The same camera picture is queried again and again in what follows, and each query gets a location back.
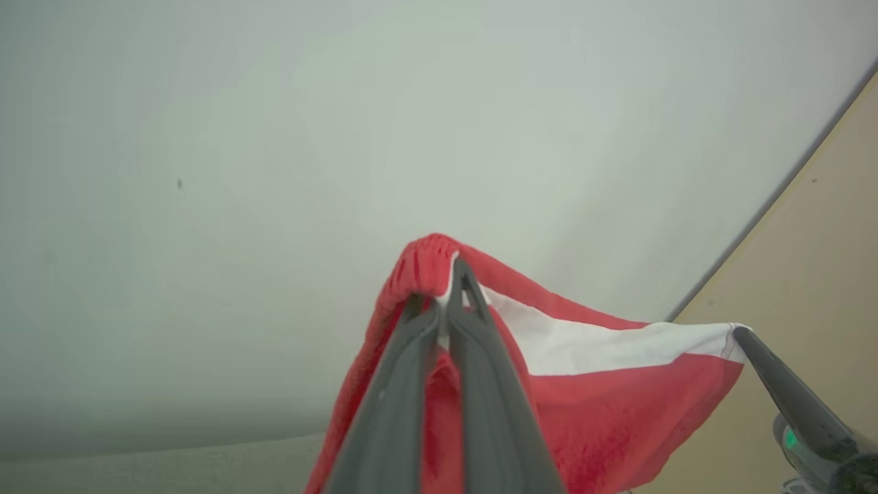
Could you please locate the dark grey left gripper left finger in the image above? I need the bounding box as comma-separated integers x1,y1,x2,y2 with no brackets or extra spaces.
322,294,440,494

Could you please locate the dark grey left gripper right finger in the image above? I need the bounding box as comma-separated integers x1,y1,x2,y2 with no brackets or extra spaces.
445,259,567,494

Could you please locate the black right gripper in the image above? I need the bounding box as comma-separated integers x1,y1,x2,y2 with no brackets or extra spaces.
732,326,878,494

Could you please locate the red and white jersey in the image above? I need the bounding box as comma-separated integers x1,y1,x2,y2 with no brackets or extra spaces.
305,233,750,494

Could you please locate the beige wooden board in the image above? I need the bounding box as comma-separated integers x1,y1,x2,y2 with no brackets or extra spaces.
634,67,878,494

